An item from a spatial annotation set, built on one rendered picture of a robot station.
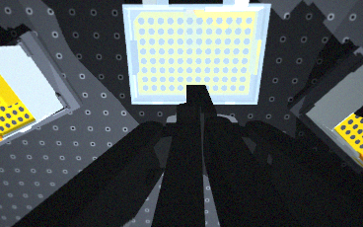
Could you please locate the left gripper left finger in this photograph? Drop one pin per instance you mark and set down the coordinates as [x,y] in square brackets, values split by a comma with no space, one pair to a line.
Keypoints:
[111,190]

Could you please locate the black flat base plate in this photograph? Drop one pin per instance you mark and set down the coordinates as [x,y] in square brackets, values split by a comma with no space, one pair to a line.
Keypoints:
[86,41]

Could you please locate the grey tip box with lid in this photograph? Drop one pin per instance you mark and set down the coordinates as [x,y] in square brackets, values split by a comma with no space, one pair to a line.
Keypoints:
[336,106]

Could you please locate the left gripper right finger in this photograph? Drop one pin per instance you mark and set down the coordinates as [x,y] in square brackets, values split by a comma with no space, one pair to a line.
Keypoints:
[305,188]

